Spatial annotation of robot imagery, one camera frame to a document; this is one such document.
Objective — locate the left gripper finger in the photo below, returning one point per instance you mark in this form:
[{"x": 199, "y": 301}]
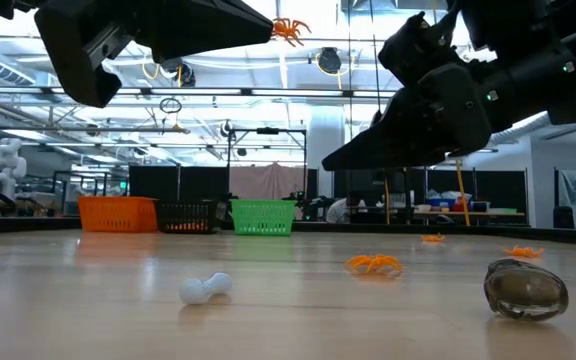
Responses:
[{"x": 208, "y": 27}]

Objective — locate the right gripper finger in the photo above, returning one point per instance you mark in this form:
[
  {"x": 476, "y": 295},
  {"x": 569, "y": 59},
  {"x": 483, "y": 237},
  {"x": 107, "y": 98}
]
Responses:
[{"x": 393, "y": 142}]

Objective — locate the orange plastic spider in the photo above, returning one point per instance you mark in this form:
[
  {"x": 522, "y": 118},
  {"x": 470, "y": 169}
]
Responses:
[
  {"x": 289, "y": 30},
  {"x": 524, "y": 251},
  {"x": 374, "y": 262},
  {"x": 433, "y": 238},
  {"x": 185, "y": 226}
]

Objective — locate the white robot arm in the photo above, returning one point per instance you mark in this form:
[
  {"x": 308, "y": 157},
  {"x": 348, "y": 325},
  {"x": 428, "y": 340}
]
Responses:
[{"x": 5, "y": 167}]

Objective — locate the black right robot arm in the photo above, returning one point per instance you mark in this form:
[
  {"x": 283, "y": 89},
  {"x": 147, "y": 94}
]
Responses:
[{"x": 543, "y": 60}]

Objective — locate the ceiling light bar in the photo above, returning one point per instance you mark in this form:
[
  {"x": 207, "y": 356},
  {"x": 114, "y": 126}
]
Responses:
[{"x": 193, "y": 91}]

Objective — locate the blue tub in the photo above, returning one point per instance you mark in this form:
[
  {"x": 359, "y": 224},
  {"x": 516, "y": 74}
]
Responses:
[{"x": 440, "y": 202}]

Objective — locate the person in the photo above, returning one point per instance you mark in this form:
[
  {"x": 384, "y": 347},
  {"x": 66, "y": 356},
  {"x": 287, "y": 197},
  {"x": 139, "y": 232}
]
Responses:
[{"x": 340, "y": 209}]

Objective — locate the wooden background table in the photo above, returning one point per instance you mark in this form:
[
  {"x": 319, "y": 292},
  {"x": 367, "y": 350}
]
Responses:
[{"x": 468, "y": 213}]

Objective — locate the beige curtain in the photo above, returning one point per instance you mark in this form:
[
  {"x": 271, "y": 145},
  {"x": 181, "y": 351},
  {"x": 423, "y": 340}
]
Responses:
[{"x": 263, "y": 180}]

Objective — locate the green plastic basket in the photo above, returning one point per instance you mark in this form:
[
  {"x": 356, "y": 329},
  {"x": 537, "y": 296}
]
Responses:
[{"x": 263, "y": 217}]

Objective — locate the orange plastic basket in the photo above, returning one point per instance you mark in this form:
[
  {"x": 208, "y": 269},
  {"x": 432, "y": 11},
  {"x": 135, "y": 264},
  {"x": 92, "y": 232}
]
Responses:
[{"x": 113, "y": 215}]

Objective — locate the dark translucent plastic skull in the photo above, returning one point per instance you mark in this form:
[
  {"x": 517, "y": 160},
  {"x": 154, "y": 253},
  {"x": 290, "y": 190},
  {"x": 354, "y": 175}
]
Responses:
[{"x": 525, "y": 290}]

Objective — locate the black plastic basket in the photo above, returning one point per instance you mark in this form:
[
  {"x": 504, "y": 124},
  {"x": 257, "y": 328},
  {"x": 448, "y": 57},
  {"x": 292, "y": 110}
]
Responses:
[{"x": 185, "y": 215}]

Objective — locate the white plastic bone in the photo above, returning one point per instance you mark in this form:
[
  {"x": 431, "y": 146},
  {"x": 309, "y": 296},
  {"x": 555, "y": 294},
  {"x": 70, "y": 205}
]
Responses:
[{"x": 205, "y": 287}]

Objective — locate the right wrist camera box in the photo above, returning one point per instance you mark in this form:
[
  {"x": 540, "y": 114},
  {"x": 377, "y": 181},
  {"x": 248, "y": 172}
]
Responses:
[{"x": 418, "y": 47}]

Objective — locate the black partition wall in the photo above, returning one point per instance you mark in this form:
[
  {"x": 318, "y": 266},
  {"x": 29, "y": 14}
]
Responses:
[{"x": 498, "y": 192}]

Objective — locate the black metal gantry frame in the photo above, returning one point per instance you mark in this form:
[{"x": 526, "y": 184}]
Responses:
[{"x": 267, "y": 131}]

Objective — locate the glass enclosure rack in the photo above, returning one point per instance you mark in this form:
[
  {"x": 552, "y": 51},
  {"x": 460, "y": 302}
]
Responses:
[{"x": 90, "y": 185}]

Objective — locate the black aluminium table frame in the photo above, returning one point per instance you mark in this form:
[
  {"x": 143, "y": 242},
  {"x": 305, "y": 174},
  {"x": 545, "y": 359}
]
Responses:
[{"x": 18, "y": 224}]

